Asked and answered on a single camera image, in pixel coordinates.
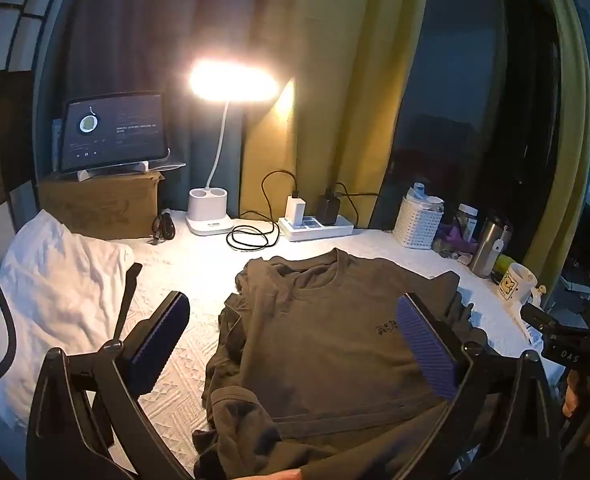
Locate purple cloth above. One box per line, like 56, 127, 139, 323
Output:
442, 225, 478, 256

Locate white crumpled blanket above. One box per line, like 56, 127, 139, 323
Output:
0, 209, 136, 426

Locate steel tumbler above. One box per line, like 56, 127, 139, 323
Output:
470, 216, 513, 278

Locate white power strip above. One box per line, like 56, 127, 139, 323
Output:
278, 214, 354, 242

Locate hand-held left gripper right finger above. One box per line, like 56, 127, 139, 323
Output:
390, 292, 563, 480

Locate black charger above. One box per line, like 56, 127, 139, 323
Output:
317, 189, 341, 226

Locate white textured bedspread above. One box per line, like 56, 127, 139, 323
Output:
0, 207, 570, 480

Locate white bear print mug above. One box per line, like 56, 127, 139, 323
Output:
497, 262, 543, 311

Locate yellow curtain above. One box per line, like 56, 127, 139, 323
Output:
240, 0, 431, 231
537, 0, 590, 221

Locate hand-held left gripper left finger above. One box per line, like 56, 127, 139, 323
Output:
26, 291, 191, 480

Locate black charging cable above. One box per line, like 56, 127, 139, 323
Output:
227, 170, 301, 252
325, 181, 382, 198

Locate glass jar with white lid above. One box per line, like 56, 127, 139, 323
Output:
456, 203, 478, 241

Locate white desk lamp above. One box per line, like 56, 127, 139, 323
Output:
186, 59, 281, 236

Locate white charger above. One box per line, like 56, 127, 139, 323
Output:
286, 190, 306, 223

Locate cardboard box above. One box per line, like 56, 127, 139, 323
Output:
38, 171, 166, 241

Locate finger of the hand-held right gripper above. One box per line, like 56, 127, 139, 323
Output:
521, 305, 560, 333

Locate white plastic basket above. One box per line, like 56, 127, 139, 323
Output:
394, 195, 444, 250

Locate white paper packets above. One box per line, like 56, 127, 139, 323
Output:
407, 182, 446, 208

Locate brown t-shirt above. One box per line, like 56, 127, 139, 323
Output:
193, 248, 488, 480

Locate dark grey curtain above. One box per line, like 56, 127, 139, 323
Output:
35, 0, 256, 216

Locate white tablet stand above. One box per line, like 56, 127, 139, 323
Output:
78, 160, 151, 181

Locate black tablet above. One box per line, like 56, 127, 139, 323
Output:
58, 91, 186, 174

